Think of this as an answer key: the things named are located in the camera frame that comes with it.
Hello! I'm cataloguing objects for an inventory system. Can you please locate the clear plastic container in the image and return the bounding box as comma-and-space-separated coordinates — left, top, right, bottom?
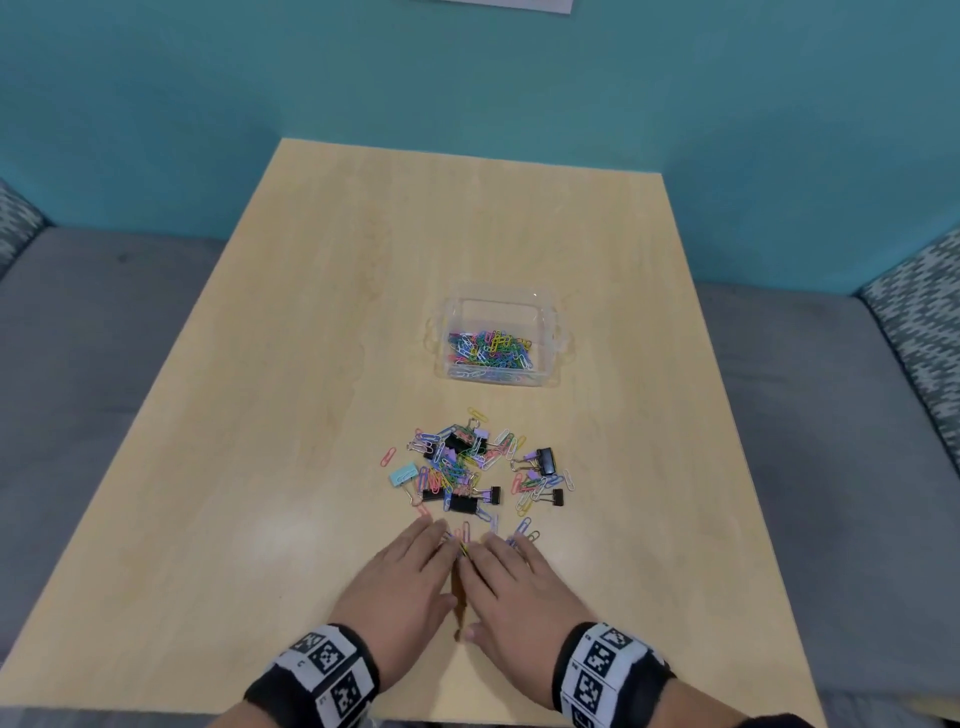
425, 282, 576, 390

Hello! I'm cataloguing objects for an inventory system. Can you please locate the black wristband with square markers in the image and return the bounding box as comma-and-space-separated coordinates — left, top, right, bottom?
243, 624, 381, 728
552, 621, 677, 728

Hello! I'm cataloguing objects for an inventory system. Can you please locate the person's left hand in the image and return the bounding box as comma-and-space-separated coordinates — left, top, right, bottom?
328, 516, 461, 692

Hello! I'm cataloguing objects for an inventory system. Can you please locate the heap of clips inside container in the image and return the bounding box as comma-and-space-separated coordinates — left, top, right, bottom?
447, 329, 535, 374

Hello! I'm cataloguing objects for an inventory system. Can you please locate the scattered pile of colourful paper clips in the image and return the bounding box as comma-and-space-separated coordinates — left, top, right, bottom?
378, 407, 576, 549

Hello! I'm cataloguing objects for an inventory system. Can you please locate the white paper sheet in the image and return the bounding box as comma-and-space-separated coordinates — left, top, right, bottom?
442, 0, 575, 15

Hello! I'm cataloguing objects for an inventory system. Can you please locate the person's right forearm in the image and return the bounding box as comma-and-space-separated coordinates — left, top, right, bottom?
646, 678, 755, 728

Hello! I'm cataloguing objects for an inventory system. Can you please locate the light blue binder clip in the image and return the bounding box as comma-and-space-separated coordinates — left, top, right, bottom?
390, 462, 426, 505

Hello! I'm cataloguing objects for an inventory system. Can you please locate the grey patterned cushion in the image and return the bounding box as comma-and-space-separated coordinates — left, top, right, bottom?
0, 178, 51, 280
857, 227, 960, 475

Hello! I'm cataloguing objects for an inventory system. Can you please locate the person's right hand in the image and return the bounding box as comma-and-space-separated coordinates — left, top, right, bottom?
456, 531, 601, 711

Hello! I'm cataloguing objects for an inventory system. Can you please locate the person's left forearm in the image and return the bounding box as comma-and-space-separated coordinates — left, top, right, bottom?
208, 699, 286, 728

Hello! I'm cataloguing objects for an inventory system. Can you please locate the grey sofa seat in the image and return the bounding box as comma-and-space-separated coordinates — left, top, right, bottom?
693, 282, 960, 699

